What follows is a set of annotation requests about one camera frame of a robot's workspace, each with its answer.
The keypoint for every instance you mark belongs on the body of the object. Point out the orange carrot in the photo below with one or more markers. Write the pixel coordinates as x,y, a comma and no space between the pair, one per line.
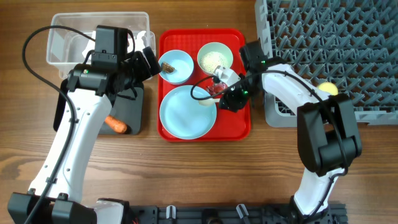
116,125

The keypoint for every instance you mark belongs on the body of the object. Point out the red snack wrapper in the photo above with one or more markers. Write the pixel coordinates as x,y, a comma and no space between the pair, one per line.
216,88

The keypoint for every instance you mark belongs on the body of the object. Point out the yellow plastic cup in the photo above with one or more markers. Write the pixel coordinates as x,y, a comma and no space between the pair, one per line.
328,87

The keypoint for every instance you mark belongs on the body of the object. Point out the white plastic spoon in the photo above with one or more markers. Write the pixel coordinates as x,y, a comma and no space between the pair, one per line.
209,102

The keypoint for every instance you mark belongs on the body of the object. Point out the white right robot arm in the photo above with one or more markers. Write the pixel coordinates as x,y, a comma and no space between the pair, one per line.
328,139

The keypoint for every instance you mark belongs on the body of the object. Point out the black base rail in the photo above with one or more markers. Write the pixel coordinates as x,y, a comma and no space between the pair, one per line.
267,214

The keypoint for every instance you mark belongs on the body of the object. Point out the clear plastic bin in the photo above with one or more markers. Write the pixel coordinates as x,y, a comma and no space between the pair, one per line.
64,47

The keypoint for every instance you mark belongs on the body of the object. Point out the grey dishwasher rack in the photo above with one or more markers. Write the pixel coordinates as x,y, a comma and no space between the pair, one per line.
352,44

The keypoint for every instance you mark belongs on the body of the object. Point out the red plastic tray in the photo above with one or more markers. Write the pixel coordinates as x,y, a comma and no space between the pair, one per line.
229,126

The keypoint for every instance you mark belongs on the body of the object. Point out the white tissue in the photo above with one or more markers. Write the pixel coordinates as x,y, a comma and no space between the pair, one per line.
138,45

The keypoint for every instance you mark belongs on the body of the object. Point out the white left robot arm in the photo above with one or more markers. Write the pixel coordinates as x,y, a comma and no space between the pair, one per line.
54,196

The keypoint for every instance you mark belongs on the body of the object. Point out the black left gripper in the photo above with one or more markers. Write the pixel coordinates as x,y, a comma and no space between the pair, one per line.
143,70

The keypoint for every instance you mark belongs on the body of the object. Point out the light blue bowl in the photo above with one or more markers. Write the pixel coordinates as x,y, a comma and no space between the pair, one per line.
181,62

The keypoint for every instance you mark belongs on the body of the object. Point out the brown food scrap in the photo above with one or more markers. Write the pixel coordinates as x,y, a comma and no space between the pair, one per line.
167,68

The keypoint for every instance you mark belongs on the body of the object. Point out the black plastic bin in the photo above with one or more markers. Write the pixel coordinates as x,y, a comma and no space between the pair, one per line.
127,108

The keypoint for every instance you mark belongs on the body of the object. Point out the light blue plate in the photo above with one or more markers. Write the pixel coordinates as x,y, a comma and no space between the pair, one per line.
183,117

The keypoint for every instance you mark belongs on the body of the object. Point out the green bowl with rice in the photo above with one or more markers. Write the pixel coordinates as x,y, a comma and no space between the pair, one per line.
212,55

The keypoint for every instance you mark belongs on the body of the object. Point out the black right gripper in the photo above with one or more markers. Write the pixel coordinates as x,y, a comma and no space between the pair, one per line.
234,101

